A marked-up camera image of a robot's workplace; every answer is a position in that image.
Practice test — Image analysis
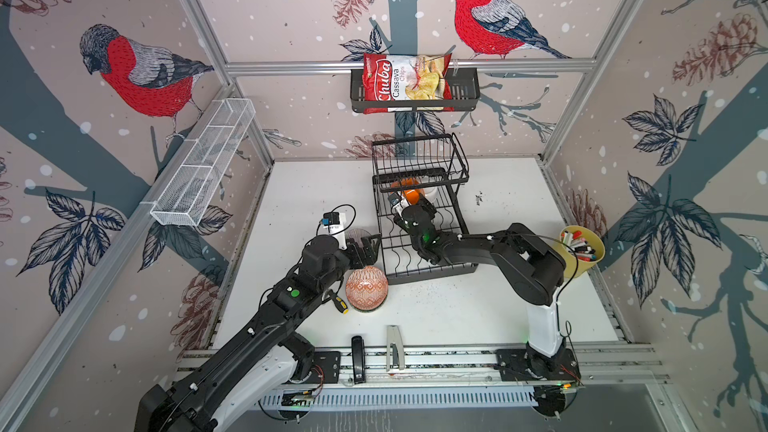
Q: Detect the grey metal bracket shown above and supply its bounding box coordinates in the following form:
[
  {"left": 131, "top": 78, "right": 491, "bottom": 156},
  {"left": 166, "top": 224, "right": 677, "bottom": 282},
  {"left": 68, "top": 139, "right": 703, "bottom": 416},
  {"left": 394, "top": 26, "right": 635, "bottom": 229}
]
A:
[{"left": 386, "top": 325, "right": 406, "bottom": 373}]

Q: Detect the yellow marker cup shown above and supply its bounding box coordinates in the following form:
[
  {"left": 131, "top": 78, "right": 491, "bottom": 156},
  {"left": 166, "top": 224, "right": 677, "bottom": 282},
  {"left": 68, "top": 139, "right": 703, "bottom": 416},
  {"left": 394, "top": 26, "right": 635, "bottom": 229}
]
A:
[{"left": 553, "top": 225, "right": 605, "bottom": 279}]

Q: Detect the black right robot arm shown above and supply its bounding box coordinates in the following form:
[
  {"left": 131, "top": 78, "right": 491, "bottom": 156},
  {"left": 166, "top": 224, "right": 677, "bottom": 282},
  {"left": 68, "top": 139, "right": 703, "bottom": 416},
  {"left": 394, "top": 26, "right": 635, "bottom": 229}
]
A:
[{"left": 394, "top": 205, "right": 567, "bottom": 377}]

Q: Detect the yellow black screwdriver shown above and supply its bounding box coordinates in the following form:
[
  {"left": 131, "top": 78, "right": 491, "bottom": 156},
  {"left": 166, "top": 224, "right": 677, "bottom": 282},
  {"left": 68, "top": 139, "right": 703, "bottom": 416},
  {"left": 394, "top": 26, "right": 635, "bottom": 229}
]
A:
[{"left": 329, "top": 291, "right": 349, "bottom": 314}]

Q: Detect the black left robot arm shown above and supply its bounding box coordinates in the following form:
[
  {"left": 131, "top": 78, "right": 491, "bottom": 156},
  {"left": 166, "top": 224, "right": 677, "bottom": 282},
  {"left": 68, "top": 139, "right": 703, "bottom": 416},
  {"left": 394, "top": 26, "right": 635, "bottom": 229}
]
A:
[{"left": 134, "top": 234, "right": 381, "bottom": 431}]

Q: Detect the orange plastic bowl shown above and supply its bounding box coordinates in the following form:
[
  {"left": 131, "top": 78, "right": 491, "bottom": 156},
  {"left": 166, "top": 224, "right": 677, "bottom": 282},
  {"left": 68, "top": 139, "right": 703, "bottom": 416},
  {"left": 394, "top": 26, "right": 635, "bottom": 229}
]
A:
[{"left": 392, "top": 177, "right": 423, "bottom": 205}]

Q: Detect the black wall wire shelf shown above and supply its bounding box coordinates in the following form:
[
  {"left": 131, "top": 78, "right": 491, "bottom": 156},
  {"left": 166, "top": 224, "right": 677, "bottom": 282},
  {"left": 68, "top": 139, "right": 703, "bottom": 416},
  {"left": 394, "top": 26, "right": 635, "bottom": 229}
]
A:
[{"left": 350, "top": 68, "right": 481, "bottom": 113}]

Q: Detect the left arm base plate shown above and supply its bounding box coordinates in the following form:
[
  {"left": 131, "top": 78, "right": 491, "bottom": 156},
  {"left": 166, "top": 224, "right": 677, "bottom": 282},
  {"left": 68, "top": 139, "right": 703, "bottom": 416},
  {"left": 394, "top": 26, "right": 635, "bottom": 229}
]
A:
[{"left": 287, "top": 351, "right": 341, "bottom": 386}]

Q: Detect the white mesh wall basket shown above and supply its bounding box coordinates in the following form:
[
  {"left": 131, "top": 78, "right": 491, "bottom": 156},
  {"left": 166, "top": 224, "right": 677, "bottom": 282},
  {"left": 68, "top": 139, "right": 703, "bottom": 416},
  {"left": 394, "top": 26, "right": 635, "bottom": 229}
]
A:
[{"left": 150, "top": 98, "right": 255, "bottom": 227}]

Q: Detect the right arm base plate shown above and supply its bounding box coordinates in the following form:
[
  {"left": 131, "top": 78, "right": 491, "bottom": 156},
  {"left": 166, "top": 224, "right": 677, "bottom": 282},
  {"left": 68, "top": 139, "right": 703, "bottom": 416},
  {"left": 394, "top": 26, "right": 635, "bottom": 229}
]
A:
[{"left": 494, "top": 348, "right": 581, "bottom": 382}]

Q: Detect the red patterned ceramic bowl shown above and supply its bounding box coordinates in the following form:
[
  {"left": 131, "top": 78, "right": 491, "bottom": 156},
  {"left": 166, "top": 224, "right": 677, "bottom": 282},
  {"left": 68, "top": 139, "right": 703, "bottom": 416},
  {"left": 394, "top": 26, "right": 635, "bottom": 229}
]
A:
[{"left": 345, "top": 266, "right": 389, "bottom": 312}]

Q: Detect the black wire dish rack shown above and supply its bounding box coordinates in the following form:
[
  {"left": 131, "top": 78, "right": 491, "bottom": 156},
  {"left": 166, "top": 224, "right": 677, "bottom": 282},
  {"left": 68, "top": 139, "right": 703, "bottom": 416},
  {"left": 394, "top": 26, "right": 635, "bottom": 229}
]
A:
[{"left": 371, "top": 134, "right": 477, "bottom": 285}]

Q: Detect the red cassava chips bag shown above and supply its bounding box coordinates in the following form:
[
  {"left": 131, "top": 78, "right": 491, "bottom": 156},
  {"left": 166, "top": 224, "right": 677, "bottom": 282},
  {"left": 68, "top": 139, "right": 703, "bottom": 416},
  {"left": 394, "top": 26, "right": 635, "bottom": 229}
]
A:
[{"left": 363, "top": 53, "right": 452, "bottom": 103}]

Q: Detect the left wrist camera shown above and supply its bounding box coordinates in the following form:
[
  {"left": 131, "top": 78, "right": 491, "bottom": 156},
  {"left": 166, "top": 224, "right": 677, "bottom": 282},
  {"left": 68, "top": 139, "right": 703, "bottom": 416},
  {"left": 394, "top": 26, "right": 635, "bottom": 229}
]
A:
[{"left": 319, "top": 211, "right": 347, "bottom": 250}]

